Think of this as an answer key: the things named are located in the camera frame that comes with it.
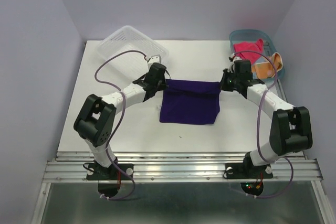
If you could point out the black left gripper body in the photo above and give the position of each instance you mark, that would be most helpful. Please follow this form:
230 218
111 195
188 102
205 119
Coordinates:
161 84

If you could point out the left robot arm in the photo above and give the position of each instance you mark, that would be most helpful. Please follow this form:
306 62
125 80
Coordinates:
95 120

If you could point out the purple towel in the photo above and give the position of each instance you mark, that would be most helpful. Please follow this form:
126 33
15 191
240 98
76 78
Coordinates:
190 102

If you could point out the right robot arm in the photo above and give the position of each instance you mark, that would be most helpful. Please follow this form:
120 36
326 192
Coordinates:
290 130

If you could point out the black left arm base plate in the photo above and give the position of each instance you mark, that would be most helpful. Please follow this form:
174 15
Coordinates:
113 171

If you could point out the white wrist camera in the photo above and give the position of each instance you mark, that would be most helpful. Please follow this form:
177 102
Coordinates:
154 59
233 58

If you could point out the teal translucent plastic tub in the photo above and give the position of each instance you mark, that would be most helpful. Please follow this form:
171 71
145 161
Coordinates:
252 35

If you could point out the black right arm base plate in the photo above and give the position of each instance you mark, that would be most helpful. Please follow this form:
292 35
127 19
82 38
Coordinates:
240 171

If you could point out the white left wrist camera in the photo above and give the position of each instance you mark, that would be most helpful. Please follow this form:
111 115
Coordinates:
154 59

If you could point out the white perforated plastic basket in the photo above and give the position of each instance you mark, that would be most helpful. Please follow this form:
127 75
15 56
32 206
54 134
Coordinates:
140 49

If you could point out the orange patterned towel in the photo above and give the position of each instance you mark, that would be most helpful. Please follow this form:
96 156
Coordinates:
265 70

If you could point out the pink towel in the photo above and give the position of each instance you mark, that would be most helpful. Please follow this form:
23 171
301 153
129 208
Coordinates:
249 50

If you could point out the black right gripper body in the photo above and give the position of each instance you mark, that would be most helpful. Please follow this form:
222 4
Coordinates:
229 82

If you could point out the aluminium mounting rail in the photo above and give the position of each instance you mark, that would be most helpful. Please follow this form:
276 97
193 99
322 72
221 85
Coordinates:
169 167

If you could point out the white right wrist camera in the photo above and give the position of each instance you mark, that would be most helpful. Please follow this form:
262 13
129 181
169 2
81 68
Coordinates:
233 58

